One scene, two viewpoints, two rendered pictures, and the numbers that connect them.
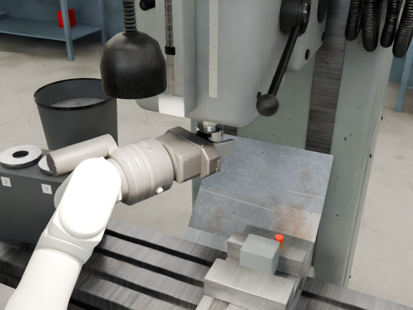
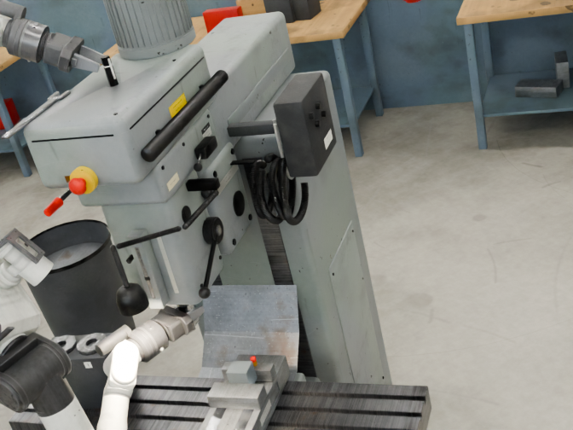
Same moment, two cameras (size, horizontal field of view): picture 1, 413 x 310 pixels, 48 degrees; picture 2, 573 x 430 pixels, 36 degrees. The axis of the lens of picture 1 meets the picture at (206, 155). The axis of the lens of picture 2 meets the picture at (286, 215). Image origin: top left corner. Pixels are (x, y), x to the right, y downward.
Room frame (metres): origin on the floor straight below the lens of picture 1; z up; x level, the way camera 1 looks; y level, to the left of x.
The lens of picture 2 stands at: (-1.29, -0.31, 2.49)
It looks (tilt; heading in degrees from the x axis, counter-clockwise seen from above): 28 degrees down; 0
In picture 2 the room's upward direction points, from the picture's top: 14 degrees counter-clockwise
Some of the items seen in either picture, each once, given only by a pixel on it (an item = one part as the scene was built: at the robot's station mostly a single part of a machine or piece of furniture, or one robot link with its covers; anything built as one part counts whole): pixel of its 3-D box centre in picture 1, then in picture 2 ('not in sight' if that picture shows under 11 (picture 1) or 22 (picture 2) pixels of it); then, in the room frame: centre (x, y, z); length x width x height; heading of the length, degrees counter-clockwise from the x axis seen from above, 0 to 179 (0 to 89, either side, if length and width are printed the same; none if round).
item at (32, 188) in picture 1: (47, 195); (87, 369); (0.89, 0.36, 1.01); 0.22 x 0.12 x 0.20; 73
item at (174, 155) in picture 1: (166, 161); (163, 330); (0.64, 0.06, 1.23); 0.13 x 0.12 x 0.10; 40
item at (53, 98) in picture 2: not in sight; (35, 113); (0.61, 0.17, 1.89); 0.24 x 0.04 x 0.01; 155
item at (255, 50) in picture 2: not in sight; (216, 90); (1.16, -0.21, 1.66); 0.80 x 0.23 x 0.20; 156
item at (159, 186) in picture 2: not in sight; (147, 155); (0.74, -0.02, 1.68); 0.34 x 0.24 x 0.10; 156
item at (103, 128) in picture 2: not in sight; (126, 112); (0.71, -0.01, 1.81); 0.47 x 0.26 x 0.16; 156
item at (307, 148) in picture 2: not in sight; (308, 124); (0.83, -0.44, 1.62); 0.20 x 0.09 x 0.21; 156
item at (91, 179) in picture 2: not in sight; (83, 180); (0.49, 0.09, 1.76); 0.06 x 0.02 x 0.06; 66
